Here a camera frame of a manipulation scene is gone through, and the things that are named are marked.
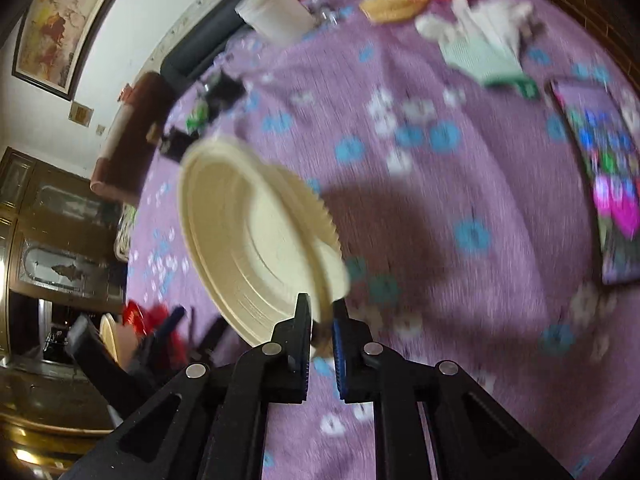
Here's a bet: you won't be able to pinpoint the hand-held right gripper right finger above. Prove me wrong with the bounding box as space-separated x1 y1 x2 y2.
330 299 571 480

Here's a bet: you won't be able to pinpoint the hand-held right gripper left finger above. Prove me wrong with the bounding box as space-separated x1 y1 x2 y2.
60 292 313 480

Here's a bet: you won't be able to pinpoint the bagged bread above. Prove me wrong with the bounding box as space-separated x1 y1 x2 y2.
359 0 430 23

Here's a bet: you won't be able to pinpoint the black power adapter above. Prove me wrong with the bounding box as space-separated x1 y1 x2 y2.
202 72 247 111

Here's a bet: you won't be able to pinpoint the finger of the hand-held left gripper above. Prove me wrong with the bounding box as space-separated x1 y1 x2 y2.
142 307 190 363
192 315 230 363

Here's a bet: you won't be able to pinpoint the red flower-shaped glass plate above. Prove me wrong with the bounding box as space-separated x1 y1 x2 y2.
122 301 188 361

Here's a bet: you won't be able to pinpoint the white and green gloves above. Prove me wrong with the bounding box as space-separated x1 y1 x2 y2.
416 0 541 98

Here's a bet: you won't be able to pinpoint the large cream bowl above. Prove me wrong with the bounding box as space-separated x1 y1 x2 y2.
99 312 121 361

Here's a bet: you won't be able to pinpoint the small wall picture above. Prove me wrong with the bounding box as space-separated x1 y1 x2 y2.
69 101 94 127

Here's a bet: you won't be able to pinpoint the green wrapper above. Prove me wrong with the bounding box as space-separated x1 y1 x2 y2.
186 105 211 131

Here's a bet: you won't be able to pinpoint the brown chair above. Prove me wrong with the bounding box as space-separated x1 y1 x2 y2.
90 72 176 203

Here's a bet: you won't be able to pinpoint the framed wall painting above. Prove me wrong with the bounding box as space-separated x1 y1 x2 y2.
11 0 143 102

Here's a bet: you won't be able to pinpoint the dark sofa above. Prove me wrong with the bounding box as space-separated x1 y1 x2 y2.
160 0 371 86

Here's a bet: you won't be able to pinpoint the dark wooden glass cabinet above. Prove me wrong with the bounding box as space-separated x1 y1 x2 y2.
0 146 126 441

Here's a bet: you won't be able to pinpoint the purple floral tablecloth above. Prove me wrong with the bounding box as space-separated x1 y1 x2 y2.
120 0 640 480

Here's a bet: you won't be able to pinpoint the small cream bowl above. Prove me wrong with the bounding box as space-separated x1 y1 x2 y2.
179 136 351 361

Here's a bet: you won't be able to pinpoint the white plastic container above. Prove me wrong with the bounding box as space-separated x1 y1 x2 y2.
235 0 317 43

